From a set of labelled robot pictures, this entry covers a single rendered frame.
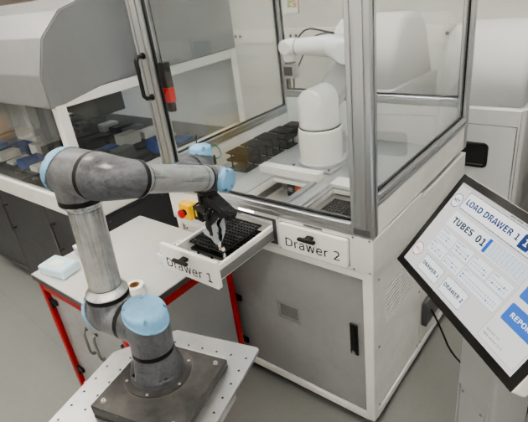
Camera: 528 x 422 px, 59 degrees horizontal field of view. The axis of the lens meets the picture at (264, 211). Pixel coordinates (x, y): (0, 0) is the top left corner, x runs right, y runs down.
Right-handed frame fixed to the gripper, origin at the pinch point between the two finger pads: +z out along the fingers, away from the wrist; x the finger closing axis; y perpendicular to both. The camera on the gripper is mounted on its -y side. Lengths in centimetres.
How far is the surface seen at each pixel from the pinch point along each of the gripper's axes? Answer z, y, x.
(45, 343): 95, 137, 24
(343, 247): 3.5, -37.4, -21.4
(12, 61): -61, 112, 1
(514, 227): -23, -90, -10
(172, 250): 2.6, 14.4, 10.7
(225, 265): 6.2, -5.3, 4.0
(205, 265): 3.3, -2.5, 10.6
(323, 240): 2.9, -29.7, -21.4
